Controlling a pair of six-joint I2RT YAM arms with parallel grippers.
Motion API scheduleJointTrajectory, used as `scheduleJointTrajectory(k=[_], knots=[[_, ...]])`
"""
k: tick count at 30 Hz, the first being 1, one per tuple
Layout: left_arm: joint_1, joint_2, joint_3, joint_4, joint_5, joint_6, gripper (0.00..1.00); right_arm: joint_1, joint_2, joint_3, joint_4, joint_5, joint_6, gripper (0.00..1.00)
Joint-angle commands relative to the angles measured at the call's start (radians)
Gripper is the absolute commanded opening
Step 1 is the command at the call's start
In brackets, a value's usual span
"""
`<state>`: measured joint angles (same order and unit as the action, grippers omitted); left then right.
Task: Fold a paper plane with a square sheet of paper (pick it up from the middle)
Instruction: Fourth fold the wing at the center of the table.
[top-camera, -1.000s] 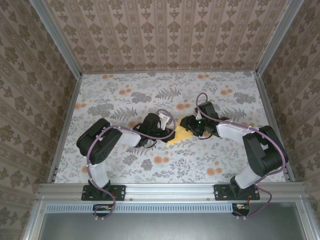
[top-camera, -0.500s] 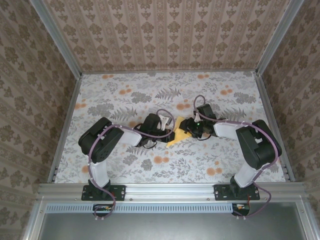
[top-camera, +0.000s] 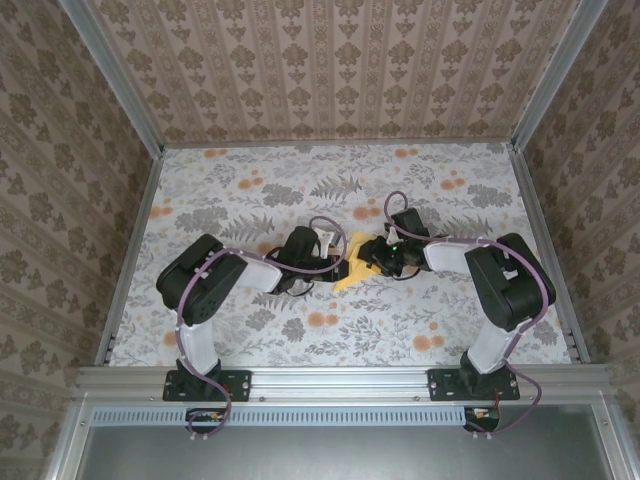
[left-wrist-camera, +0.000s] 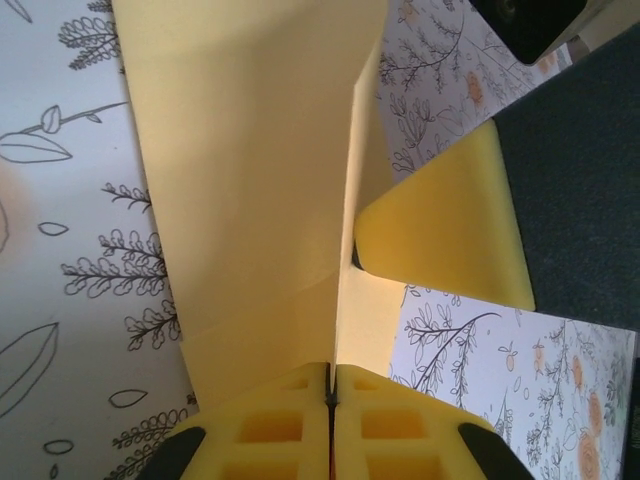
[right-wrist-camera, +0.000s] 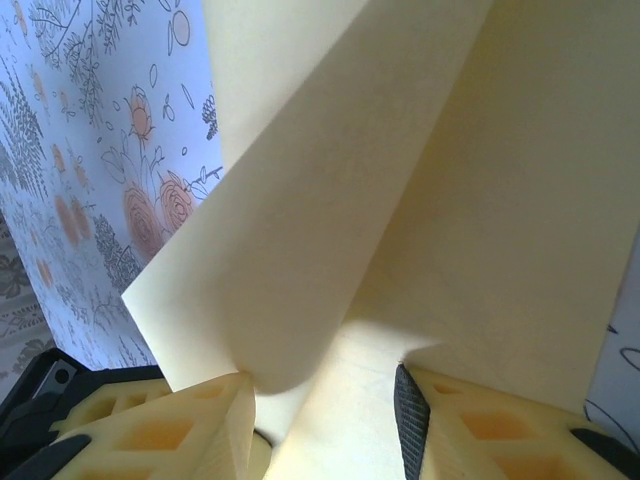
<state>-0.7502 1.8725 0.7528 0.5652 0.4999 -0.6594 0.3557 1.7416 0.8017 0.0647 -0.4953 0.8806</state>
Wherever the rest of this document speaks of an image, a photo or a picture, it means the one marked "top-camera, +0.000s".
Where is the yellow cloth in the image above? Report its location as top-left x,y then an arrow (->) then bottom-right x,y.
333,231 -> 382,295

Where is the grey metal sheet panel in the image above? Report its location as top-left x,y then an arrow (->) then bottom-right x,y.
79,424 -> 619,480

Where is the floral print tablecloth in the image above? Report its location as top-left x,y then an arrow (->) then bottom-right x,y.
107,143 -> 575,369

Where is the small black electronics board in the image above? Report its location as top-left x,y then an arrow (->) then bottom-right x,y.
185,407 -> 227,435
463,405 -> 502,432

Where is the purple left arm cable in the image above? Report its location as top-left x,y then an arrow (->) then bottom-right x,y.
174,215 -> 347,444

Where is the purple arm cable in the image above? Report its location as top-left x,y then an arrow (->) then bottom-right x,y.
174,215 -> 347,444
383,191 -> 544,441

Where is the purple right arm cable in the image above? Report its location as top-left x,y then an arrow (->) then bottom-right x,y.
383,191 -> 544,441

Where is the thin aluminium table rail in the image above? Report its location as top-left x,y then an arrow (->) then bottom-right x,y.
162,141 -> 516,149

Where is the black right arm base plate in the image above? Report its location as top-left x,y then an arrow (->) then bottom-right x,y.
427,368 -> 522,403

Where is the aluminium table side rail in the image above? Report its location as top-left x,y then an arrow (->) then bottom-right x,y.
509,144 -> 591,366
94,147 -> 166,369

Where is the wide aluminium frame rail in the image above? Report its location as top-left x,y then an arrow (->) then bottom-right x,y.
74,364 -> 614,401

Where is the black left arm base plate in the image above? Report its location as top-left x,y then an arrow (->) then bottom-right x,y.
162,368 -> 254,403

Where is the slotted grey cable duct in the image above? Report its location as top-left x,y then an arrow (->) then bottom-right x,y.
92,407 -> 501,425

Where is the aluminium corner post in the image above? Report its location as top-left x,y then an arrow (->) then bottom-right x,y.
58,0 -> 166,154
512,0 -> 609,151

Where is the aluminium lower frame rail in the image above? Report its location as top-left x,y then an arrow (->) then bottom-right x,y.
42,399 -> 96,480
592,399 -> 640,480

